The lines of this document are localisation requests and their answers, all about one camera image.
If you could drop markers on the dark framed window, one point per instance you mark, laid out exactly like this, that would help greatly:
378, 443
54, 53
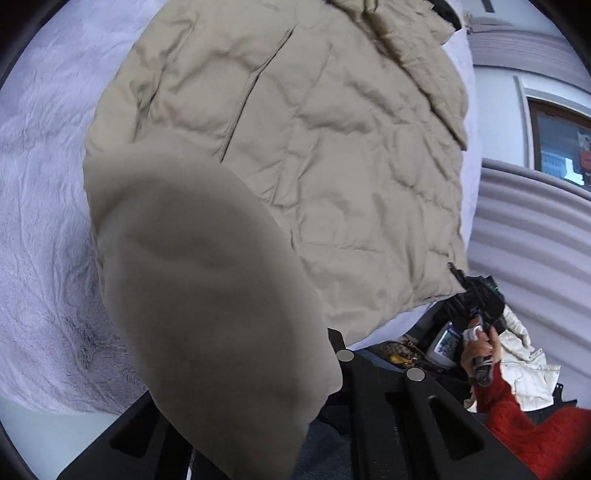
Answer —
561, 142

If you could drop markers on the beige puffer jacket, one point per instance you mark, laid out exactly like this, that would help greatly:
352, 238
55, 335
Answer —
260, 173

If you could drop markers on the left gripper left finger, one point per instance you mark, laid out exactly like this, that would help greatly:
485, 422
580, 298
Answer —
141, 445

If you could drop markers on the grey window curtain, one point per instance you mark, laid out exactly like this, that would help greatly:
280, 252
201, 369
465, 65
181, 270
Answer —
531, 231

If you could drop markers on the lavender plush bed blanket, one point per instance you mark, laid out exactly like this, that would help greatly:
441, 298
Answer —
60, 352

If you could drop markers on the white jacket on floor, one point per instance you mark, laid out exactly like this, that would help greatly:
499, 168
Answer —
524, 367

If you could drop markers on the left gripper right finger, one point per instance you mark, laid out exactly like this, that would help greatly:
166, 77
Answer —
407, 426

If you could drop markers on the person's right hand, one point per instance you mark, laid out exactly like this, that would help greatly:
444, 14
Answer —
481, 353

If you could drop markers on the red sweater right forearm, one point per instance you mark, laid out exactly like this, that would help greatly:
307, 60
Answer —
548, 449

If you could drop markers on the box with printed label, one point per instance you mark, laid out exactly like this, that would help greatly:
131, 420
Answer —
442, 351

